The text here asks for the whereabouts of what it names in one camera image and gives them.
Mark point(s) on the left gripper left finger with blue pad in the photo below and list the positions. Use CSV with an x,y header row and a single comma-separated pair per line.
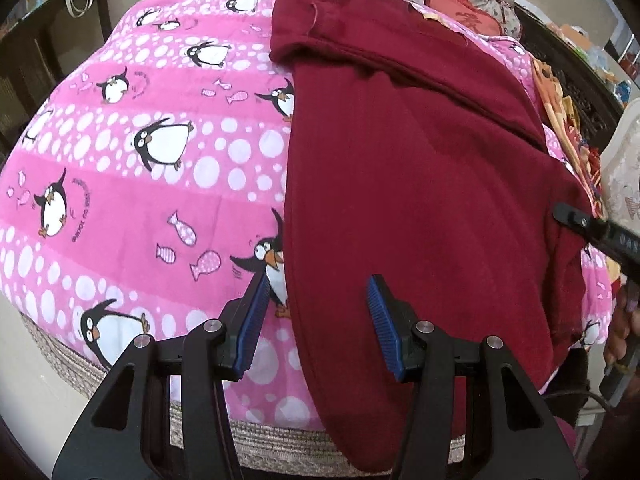
x,y
242,320

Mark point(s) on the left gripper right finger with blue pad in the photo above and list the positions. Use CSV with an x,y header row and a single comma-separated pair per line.
x,y
475,414

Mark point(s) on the dark red knit sweater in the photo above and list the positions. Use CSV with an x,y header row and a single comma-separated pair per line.
x,y
417,156

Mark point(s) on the person's right hand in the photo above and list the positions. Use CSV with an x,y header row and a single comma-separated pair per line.
x,y
624,323

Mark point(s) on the white upholstered chair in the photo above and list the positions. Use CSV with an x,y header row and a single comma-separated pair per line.
x,y
620,169

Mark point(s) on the orange patterned cloth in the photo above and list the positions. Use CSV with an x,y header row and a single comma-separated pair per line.
x,y
564,120

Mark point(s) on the woven mattress edge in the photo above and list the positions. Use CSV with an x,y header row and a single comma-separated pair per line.
x,y
122,402

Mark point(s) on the pink penguin print blanket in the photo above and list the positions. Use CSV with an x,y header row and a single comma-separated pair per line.
x,y
150,187

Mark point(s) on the right red heart pillow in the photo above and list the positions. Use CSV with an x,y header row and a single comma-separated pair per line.
x,y
463,12

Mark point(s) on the dark wooden side table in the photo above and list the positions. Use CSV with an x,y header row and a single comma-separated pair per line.
x,y
41,43

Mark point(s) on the dark carved wooden bed frame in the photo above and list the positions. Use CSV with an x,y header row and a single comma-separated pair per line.
x,y
598,109

